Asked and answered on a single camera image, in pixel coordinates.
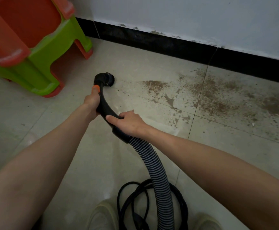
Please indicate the person's right forearm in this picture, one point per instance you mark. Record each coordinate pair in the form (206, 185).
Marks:
(214, 170)

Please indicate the green plastic stool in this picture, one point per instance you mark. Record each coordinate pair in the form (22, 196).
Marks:
(38, 76)

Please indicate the black baseboard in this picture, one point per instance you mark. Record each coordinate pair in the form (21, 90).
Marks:
(178, 46)

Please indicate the person's right shoe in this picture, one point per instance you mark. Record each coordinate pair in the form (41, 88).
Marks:
(206, 222)

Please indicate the person's right hand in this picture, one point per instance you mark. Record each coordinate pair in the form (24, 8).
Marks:
(130, 124)

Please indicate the person's left forearm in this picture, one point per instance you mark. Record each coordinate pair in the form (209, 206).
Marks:
(34, 165)

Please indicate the person's left hand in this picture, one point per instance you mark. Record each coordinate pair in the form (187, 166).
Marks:
(91, 100)

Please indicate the orange plastic stool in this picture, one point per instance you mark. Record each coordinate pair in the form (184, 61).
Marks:
(12, 28)

